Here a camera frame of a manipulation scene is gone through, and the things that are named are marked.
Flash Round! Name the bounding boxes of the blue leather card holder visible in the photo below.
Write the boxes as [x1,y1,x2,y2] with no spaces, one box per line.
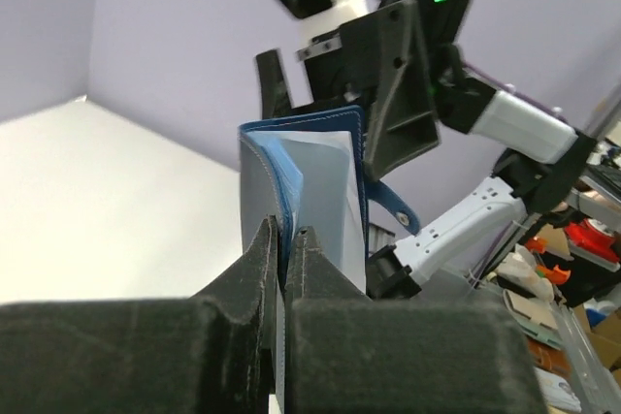
[236,104,419,299]

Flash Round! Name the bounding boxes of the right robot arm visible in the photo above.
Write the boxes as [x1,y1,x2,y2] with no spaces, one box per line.
[239,0,597,299]

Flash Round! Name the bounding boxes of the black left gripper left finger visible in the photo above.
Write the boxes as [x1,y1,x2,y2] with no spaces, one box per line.
[1,217,279,413]

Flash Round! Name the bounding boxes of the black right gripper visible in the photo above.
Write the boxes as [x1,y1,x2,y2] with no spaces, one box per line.
[255,0,440,181]

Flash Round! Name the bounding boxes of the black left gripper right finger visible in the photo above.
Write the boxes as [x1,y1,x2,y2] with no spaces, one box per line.
[283,228,546,413]

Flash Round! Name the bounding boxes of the background storage shelf clutter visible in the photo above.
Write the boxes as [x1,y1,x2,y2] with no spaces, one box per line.
[465,88,621,414]

